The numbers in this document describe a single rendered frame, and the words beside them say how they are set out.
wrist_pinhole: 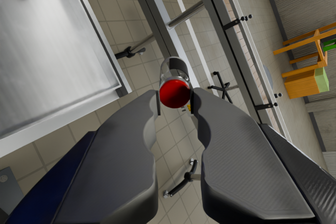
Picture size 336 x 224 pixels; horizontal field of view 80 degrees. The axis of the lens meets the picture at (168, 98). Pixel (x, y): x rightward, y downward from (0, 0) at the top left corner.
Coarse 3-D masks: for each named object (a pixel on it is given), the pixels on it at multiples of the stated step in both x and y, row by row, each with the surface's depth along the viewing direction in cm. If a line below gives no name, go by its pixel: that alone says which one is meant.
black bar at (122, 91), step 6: (84, 6) 46; (90, 18) 47; (96, 30) 47; (102, 42) 47; (108, 54) 48; (114, 66) 48; (120, 78) 49; (120, 90) 48; (126, 90) 49; (120, 96) 49
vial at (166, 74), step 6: (168, 60) 16; (162, 66) 15; (168, 66) 14; (162, 72) 14; (168, 72) 14; (174, 72) 14; (180, 72) 14; (162, 78) 14; (168, 78) 13; (174, 78) 13; (180, 78) 13; (186, 78) 14
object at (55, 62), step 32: (0, 0) 36; (32, 0) 40; (64, 0) 45; (0, 32) 35; (32, 32) 39; (64, 32) 43; (0, 64) 34; (32, 64) 38; (64, 64) 42; (96, 64) 47; (0, 96) 33; (32, 96) 36; (64, 96) 40; (96, 96) 42; (0, 128) 32
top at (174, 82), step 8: (168, 80) 13; (176, 80) 12; (160, 88) 13; (168, 88) 13; (176, 88) 13; (184, 88) 13; (160, 96) 13; (168, 96) 13; (176, 96) 13; (184, 96) 13; (168, 104) 13; (176, 104) 13; (184, 104) 13
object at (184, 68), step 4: (172, 60) 15; (176, 60) 15; (180, 60) 16; (172, 64) 14; (176, 64) 15; (180, 64) 15; (184, 64) 15; (172, 68) 14; (176, 68) 14; (180, 68) 14; (184, 68) 15; (188, 76) 14
